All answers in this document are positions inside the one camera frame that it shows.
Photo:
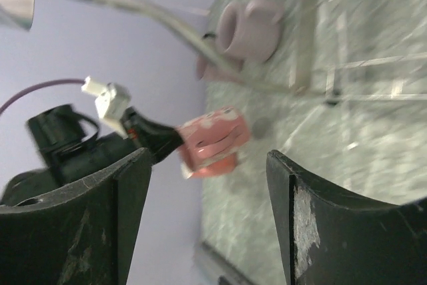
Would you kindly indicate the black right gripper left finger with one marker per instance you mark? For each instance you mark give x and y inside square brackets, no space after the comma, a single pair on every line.
[82,233]

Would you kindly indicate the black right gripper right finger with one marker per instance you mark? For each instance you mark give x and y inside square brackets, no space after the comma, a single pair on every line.
[330,235]

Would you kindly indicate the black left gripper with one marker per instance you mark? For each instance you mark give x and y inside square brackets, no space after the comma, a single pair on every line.
[71,147]

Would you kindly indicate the red mug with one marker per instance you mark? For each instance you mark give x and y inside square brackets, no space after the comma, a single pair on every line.
[212,137]

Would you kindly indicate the light purple mug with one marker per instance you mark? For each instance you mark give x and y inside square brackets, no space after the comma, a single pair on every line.
[250,30]

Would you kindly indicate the salmon pink mug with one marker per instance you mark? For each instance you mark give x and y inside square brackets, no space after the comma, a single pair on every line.
[218,168]

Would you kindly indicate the dark mauve mug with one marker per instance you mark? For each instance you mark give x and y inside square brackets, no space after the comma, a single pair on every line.
[209,72]

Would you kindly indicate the metal two-tier dish rack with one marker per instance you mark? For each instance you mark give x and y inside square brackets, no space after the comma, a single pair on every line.
[19,14]

